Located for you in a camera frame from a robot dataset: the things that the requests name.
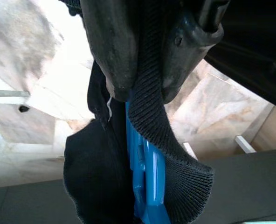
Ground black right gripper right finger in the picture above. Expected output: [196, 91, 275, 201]
[162, 0, 231, 103]

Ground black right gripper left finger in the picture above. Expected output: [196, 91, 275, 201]
[81, 0, 143, 103]

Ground black shirt green logo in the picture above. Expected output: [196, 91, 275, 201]
[63, 0, 215, 224]

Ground blue plastic hanger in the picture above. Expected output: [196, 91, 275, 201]
[125, 93, 173, 224]

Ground light wooden cabinet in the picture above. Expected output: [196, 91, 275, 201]
[251, 104, 276, 151]

